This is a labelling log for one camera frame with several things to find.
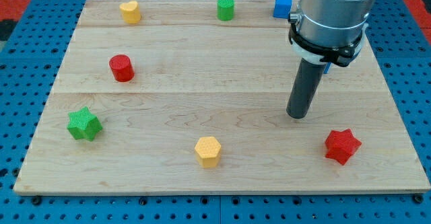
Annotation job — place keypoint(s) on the small blue block behind rod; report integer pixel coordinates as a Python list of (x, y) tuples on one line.
[(327, 68)]

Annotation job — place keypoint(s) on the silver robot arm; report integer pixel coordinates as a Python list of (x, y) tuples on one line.
[(329, 31)]

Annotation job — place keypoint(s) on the red star block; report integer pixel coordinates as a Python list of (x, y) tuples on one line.
[(341, 145)]

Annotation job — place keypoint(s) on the yellow heart block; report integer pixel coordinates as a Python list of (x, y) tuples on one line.
[(130, 12)]

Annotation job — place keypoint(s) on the green cylinder block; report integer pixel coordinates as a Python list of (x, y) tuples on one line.
[(225, 10)]

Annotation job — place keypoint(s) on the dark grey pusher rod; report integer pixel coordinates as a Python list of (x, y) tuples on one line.
[(304, 88)]

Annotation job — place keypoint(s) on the green star block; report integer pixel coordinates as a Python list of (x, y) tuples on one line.
[(83, 124)]

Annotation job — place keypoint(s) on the yellow hexagon block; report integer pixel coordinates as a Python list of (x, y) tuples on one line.
[(208, 152)]

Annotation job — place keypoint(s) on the wooden board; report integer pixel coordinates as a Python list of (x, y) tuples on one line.
[(196, 76)]

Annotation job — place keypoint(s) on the red cylinder block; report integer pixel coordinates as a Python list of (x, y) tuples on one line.
[(121, 68)]

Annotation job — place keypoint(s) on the blue cube block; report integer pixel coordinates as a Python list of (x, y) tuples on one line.
[(282, 8)]

